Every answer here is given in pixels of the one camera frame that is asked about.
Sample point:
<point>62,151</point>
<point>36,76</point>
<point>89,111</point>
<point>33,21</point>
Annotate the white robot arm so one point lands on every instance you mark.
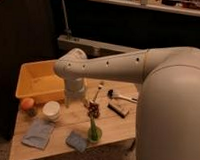
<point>168,108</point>

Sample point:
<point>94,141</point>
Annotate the white round bowl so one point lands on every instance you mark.
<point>51,110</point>

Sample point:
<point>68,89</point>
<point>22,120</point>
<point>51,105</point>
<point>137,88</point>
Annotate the small spoon utensil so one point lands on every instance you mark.
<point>100,86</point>

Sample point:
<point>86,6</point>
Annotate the dark blue sponge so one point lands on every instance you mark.
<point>76,141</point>

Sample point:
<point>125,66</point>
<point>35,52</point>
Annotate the orange round fruit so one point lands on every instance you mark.
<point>27,103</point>

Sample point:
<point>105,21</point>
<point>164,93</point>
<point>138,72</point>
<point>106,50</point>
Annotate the dark red grape bunch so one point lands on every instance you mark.
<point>93,110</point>

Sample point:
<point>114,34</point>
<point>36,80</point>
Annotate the light blue folded cloth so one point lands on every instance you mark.
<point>38,134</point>

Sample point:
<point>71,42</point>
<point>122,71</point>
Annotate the dark rectangular block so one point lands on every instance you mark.
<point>117,108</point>

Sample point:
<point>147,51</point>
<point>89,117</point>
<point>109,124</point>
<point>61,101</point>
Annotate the black brush white handle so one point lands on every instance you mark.
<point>114,94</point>

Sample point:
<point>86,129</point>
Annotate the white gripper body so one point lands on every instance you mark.
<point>75,90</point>

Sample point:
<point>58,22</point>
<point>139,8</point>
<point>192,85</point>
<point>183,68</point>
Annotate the grey metal shelf rail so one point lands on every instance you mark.
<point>91,47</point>

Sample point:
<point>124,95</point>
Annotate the green pepper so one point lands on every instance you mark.
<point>94,133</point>

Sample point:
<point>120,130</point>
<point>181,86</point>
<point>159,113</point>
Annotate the grey metal pole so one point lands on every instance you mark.
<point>68,30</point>

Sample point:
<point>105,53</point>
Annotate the yellow plastic bin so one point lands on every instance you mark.
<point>38,81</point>

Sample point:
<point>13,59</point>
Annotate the upper wooden shelf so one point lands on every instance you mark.
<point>154,7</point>

